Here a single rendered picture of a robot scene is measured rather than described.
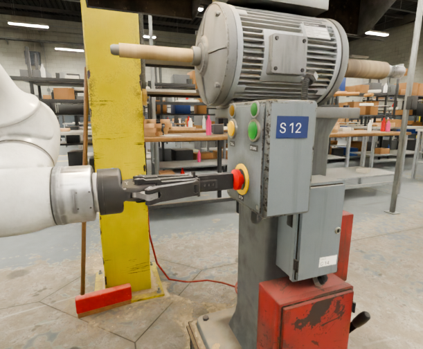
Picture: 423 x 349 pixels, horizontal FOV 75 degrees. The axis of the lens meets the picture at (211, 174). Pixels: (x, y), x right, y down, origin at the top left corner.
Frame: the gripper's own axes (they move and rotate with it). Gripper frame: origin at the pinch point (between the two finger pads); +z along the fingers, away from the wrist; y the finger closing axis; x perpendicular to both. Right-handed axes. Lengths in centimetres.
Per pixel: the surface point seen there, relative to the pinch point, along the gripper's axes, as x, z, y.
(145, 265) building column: -78, -2, -115
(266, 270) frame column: -32.5, 23.2, -17.4
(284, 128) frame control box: 9.9, 9.0, 8.2
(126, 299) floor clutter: -92, -15, -106
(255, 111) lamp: 12.6, 5.1, 5.4
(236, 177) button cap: 0.8, 3.8, 1.5
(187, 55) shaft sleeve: 27.5, 2.5, -25.2
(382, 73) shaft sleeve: 26, 69, -24
